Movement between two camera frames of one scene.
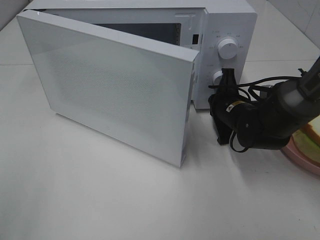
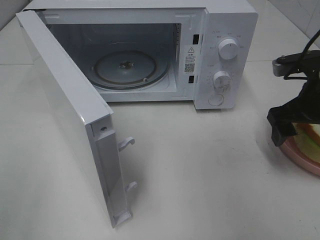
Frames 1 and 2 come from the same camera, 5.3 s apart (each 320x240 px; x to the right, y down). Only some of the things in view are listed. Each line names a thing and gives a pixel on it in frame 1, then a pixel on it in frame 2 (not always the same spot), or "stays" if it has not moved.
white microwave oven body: (225, 32) stays
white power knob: (227, 48) stays
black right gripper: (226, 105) -> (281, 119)
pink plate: (291, 150) stays
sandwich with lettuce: (307, 139) stays
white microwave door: (138, 91) -> (87, 118)
